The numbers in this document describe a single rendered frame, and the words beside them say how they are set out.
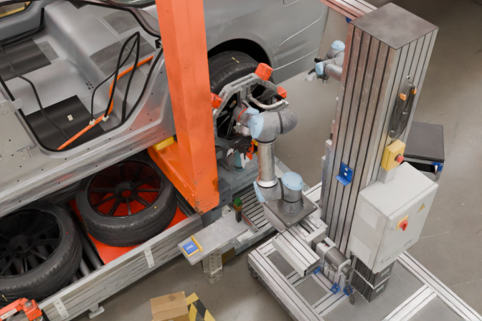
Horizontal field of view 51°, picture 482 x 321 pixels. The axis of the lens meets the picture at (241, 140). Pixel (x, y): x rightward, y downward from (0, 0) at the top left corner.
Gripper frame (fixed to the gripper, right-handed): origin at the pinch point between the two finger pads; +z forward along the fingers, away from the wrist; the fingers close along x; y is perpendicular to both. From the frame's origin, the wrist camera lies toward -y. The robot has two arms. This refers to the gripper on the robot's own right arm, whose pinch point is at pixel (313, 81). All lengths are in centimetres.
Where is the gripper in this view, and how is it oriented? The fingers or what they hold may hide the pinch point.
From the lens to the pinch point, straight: 343.6
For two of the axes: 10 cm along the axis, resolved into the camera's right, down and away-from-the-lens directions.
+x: 9.2, 0.8, 3.8
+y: 1.8, 7.8, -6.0
